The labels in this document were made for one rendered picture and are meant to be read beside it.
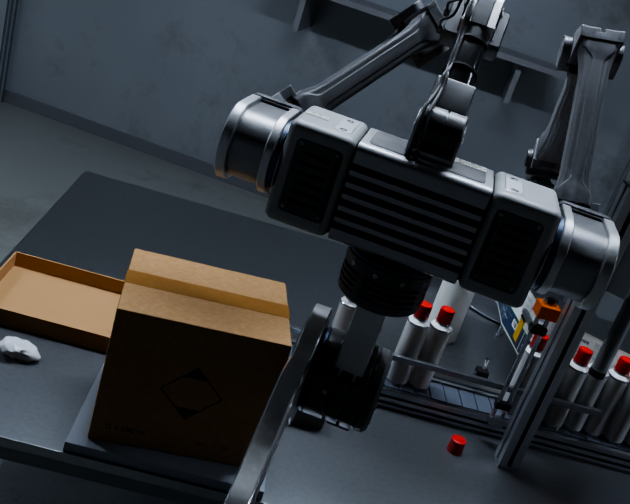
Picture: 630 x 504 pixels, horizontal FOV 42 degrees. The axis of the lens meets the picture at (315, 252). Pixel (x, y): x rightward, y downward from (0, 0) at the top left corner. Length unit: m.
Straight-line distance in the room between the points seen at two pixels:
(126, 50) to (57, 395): 4.00
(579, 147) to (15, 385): 1.11
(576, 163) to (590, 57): 0.20
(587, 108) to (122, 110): 4.34
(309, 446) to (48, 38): 4.37
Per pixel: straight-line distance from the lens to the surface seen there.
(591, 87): 1.51
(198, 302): 1.46
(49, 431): 1.57
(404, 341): 1.85
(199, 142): 5.39
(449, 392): 1.96
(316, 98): 1.44
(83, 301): 1.96
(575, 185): 1.44
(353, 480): 1.66
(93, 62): 5.58
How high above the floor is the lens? 1.81
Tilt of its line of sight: 22 degrees down
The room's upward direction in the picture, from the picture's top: 18 degrees clockwise
